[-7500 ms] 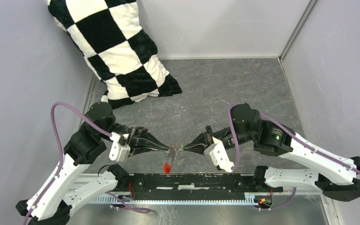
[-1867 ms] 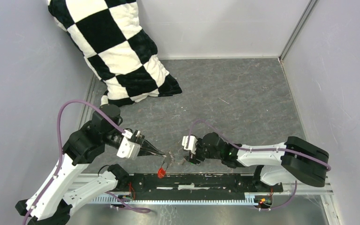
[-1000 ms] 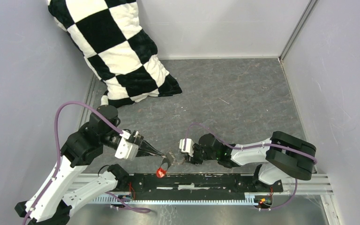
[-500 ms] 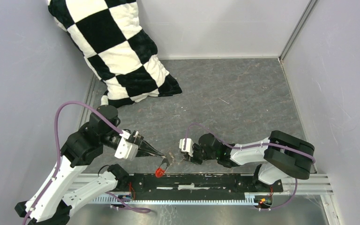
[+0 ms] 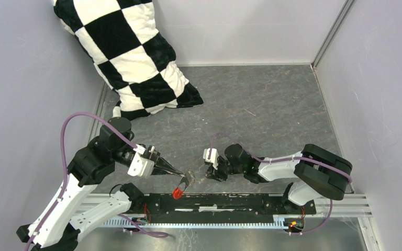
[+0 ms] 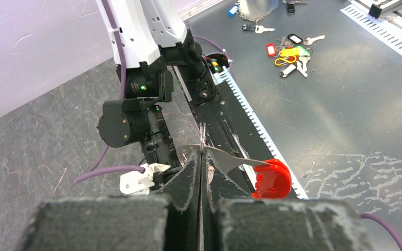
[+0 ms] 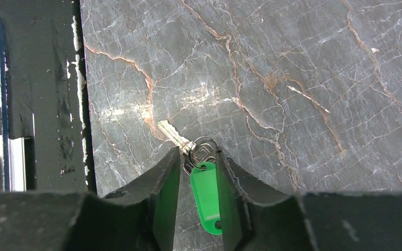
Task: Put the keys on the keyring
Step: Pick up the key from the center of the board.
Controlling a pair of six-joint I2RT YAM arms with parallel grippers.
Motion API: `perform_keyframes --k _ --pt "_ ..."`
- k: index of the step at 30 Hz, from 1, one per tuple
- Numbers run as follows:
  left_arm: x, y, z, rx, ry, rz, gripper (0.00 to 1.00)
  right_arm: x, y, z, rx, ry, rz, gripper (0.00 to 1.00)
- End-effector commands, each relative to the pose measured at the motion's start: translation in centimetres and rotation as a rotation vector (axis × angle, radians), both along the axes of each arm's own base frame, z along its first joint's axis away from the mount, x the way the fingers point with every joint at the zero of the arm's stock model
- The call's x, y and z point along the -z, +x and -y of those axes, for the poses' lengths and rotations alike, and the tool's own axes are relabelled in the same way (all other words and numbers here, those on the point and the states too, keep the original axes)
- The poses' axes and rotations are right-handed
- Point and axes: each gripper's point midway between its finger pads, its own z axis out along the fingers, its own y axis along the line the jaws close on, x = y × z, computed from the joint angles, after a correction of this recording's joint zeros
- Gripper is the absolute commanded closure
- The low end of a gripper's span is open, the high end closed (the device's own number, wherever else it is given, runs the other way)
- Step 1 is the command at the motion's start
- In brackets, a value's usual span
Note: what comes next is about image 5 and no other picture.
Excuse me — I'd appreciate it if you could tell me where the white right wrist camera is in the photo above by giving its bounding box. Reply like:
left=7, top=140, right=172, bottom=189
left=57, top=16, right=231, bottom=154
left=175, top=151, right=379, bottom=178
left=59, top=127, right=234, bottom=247
left=203, top=148, right=219, bottom=170

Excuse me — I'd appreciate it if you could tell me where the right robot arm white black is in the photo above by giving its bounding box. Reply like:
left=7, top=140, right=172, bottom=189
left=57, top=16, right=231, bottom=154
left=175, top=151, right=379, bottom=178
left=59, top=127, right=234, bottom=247
left=203, top=144, right=353, bottom=213

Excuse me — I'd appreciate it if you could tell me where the black white checkered pillow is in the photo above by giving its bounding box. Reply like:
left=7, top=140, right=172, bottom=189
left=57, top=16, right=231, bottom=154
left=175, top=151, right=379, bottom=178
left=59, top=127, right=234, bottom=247
left=53, top=0, right=203, bottom=120

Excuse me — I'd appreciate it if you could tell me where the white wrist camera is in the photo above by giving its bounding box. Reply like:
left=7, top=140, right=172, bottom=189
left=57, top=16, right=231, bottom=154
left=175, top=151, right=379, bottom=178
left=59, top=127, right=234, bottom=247
left=127, top=153, right=155, bottom=178
left=203, top=148, right=219, bottom=170

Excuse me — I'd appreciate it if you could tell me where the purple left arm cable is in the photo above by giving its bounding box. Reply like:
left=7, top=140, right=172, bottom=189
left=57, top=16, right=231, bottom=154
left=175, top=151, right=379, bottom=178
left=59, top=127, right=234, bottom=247
left=24, top=111, right=171, bottom=251

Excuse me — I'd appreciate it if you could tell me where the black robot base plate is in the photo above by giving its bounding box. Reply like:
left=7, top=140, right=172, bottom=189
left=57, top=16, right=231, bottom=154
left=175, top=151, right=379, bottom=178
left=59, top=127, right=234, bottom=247
left=128, top=193, right=317, bottom=224

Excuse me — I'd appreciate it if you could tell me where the metal key holder red handle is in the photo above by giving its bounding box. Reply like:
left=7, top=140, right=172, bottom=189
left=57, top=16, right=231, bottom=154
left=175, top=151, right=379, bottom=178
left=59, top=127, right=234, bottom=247
left=172, top=169, right=194, bottom=200

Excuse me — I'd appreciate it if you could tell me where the aluminium frame rail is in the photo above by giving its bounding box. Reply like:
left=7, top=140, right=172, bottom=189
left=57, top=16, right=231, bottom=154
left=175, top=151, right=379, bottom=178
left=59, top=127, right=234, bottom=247
left=55, top=192, right=373, bottom=230

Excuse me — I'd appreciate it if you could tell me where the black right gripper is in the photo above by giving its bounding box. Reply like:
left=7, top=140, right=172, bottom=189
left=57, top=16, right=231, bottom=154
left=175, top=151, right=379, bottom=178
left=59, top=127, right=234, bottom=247
left=206, top=156, right=245, bottom=182

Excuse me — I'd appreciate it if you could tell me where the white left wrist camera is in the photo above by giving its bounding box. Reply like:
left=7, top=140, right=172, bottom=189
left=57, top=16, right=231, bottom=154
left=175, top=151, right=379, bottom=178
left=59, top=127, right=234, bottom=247
left=127, top=153, right=155, bottom=178

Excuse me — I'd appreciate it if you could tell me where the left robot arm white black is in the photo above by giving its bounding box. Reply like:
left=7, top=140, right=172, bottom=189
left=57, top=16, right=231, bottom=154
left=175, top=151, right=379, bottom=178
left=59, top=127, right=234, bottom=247
left=16, top=117, right=183, bottom=250

